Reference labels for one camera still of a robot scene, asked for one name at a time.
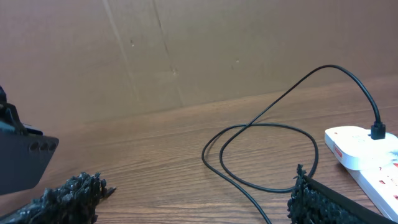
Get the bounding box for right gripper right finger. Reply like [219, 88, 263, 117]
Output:
[287, 164, 396, 224]

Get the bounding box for white charger plug adapter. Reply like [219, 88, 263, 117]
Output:
[325, 126, 397, 170]

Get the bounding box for black USB charging cable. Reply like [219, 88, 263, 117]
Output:
[201, 64, 387, 224]

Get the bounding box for white power strip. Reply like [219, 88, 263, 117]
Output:
[348, 160, 398, 222]

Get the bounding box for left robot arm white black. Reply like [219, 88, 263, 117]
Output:
[1, 90, 59, 195]

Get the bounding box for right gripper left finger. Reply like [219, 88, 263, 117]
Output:
[1, 172, 116, 224]

